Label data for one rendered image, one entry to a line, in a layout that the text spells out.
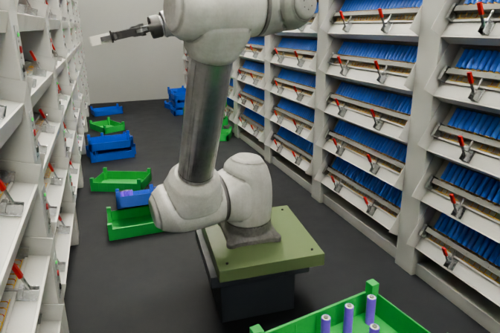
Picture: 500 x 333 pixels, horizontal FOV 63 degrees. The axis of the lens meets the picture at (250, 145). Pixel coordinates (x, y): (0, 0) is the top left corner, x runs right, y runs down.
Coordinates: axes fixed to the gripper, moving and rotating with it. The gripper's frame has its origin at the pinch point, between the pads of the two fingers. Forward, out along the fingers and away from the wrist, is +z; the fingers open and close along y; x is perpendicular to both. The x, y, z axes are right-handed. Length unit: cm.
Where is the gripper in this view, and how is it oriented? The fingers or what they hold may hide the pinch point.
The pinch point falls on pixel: (100, 39)
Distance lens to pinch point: 144.5
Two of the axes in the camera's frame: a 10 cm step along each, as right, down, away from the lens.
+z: -9.2, 3.0, -2.6
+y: -3.4, -2.7, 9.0
